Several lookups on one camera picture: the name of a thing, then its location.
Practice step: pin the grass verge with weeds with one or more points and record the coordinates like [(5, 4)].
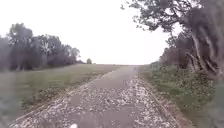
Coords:
[(186, 90)]

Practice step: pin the grass field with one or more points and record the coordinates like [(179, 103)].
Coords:
[(40, 80)]

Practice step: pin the robot's own part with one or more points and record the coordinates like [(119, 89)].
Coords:
[(73, 126)]

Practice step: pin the small lone tree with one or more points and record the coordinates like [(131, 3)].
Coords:
[(89, 61)]

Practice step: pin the grey gravel path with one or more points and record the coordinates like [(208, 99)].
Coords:
[(110, 103)]

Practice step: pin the row of trees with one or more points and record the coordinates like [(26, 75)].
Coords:
[(30, 50)]

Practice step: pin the leaning trees with pale trunks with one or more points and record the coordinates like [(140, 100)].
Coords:
[(196, 33)]

